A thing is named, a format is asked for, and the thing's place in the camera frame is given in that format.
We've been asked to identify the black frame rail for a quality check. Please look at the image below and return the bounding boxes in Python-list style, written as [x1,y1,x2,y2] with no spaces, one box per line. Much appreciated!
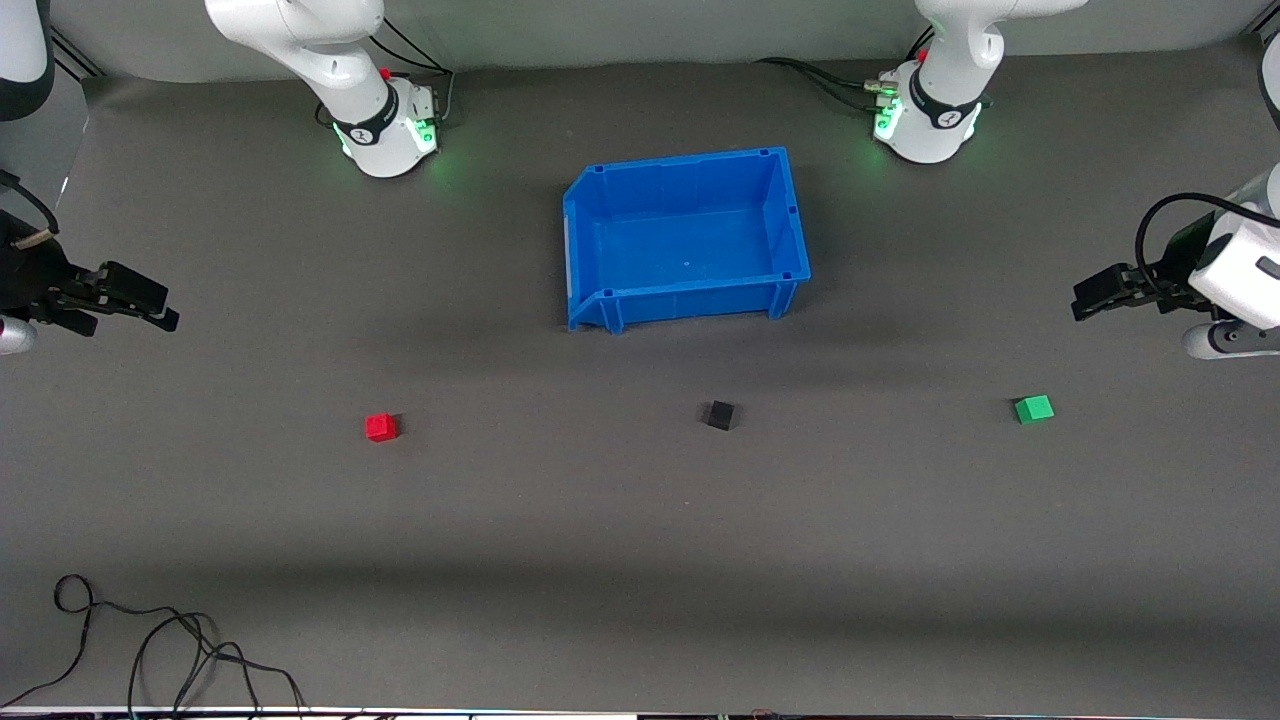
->
[50,30,103,81]

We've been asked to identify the black arm base cables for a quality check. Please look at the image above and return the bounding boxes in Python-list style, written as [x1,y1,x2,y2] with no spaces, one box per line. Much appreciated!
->
[368,12,456,126]
[755,25,936,113]

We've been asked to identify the loose thin black cable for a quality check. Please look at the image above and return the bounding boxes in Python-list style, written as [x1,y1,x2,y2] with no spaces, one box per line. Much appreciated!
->
[0,573,306,717]

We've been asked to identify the black arm-mounted cable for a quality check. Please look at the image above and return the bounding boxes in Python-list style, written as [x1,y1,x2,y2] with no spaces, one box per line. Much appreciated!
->
[1134,192,1263,301]
[0,168,61,241]

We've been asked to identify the blue plastic storage bin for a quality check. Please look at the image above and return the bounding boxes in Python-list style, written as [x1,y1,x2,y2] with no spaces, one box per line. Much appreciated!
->
[563,147,812,334]

